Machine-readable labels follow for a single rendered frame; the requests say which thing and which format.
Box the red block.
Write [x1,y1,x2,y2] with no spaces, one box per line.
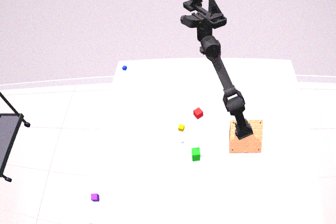
[193,107,203,119]

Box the purple cube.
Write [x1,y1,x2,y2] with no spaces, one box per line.
[91,193,99,202]

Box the small yellow cube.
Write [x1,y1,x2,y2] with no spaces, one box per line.
[178,124,185,132]

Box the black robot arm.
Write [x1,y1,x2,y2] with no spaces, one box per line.
[180,12,254,140]

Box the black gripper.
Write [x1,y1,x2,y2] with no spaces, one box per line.
[183,0,227,33]

